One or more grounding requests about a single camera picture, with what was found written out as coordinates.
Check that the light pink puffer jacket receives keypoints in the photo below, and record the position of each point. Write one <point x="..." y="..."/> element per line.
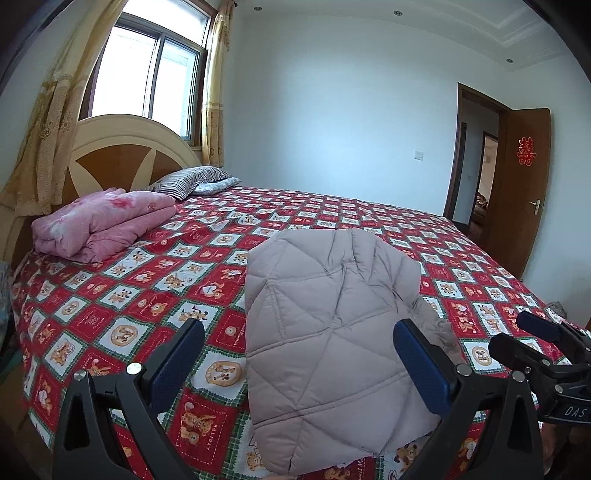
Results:
<point x="325" y="383"/>

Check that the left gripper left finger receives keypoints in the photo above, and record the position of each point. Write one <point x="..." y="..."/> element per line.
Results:
<point x="86" y="445"/>

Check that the silver door handle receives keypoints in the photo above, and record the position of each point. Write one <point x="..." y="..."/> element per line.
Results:
<point x="536" y="206"/>

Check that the cream and wood headboard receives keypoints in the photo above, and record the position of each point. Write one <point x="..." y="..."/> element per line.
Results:
<point x="110" y="151"/>

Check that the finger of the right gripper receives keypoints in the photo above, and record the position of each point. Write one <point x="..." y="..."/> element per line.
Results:
<point x="521" y="357"/>
<point x="573" y="343"/>

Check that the folded pink blanket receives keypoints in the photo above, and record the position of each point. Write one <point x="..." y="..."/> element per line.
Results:
<point x="95" y="227"/>

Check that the right beige curtain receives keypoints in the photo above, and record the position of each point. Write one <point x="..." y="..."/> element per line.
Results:
<point x="212" y="107"/>

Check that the dark wooden door frame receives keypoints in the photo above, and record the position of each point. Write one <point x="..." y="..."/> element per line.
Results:
<point x="478" y="157"/>

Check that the brown wooden door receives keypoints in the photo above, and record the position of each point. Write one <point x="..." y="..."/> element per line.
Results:
<point x="511" y="233"/>

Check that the window with frame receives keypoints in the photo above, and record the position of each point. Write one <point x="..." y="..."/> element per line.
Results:
<point x="152" y="65"/>

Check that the red double happiness decal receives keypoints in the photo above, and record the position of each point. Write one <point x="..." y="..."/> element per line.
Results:
<point x="525" y="151"/>

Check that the clothes pile on floor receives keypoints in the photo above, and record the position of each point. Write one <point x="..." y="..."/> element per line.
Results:
<point x="558" y="309"/>

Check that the left beige curtain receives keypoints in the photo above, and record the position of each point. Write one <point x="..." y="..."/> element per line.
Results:
<point x="36" y="183"/>

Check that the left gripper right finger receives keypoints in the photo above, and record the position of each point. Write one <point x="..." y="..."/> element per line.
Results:
<point x="510" y="446"/>

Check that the red patterned bed quilt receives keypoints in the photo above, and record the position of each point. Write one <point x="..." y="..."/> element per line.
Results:
<point x="101" y="316"/>

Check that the striped grey pillow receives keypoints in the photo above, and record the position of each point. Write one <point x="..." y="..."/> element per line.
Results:
<point x="195" y="181"/>

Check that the beige curtain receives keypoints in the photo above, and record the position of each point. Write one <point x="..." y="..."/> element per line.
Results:
<point x="36" y="183"/>
<point x="212" y="107"/>

